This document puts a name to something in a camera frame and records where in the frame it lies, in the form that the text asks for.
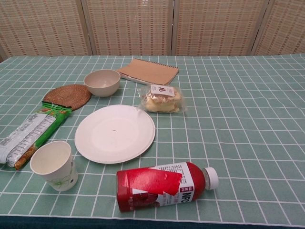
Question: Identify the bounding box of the green checkered tablecloth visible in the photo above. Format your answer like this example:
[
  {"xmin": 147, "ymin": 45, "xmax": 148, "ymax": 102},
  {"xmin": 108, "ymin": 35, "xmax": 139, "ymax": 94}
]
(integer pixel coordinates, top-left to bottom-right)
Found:
[{"xmin": 0, "ymin": 53, "xmax": 305, "ymax": 229}]

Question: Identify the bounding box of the beige bowl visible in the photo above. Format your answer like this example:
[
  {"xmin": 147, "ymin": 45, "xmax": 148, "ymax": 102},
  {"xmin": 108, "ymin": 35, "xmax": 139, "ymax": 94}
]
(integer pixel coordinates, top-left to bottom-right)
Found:
[{"xmin": 83, "ymin": 69, "xmax": 121, "ymax": 97}]

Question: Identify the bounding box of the wrapped bread with white label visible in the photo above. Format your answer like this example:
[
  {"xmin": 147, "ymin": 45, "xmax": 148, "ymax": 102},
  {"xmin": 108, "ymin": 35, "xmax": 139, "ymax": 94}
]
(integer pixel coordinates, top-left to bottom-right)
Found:
[{"xmin": 137, "ymin": 83, "xmax": 187, "ymax": 114}]

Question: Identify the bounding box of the brown spiral notebook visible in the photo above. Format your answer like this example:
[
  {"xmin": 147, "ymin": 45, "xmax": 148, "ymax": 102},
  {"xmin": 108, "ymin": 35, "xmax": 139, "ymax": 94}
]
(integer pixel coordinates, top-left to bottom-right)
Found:
[{"xmin": 115, "ymin": 59, "xmax": 180, "ymax": 86}]

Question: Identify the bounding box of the round woven rattan coaster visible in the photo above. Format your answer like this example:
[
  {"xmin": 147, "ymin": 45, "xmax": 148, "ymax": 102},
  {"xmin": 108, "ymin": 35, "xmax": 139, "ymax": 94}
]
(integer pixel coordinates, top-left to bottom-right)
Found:
[{"xmin": 42, "ymin": 84, "xmax": 92, "ymax": 112}]

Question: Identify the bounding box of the white round plate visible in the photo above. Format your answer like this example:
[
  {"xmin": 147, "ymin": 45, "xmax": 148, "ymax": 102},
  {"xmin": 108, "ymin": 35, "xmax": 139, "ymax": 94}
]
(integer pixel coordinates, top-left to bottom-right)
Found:
[{"xmin": 74, "ymin": 104, "xmax": 156, "ymax": 165}]

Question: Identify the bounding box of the red juice bottle white cap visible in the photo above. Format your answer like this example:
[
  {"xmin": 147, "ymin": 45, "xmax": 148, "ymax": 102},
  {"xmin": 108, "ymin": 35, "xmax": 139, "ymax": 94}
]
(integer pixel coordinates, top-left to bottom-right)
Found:
[{"xmin": 116, "ymin": 161, "xmax": 219, "ymax": 213}]

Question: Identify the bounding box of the bamboo folding screen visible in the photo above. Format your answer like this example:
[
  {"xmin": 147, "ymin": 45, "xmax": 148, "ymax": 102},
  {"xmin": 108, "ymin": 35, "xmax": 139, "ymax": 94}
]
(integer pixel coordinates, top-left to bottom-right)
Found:
[{"xmin": 0, "ymin": 0, "xmax": 305, "ymax": 63}]

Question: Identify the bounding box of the white paper cup green print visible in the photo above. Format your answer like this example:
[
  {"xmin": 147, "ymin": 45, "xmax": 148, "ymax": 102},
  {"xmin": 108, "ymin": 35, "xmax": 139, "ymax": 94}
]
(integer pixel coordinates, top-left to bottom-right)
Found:
[{"xmin": 30, "ymin": 141, "xmax": 79, "ymax": 192}]

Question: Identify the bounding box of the green and white snack package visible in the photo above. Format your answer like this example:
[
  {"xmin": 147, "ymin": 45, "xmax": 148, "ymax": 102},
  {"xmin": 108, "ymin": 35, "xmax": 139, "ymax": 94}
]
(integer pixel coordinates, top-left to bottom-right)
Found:
[{"xmin": 0, "ymin": 100, "xmax": 73, "ymax": 170}]

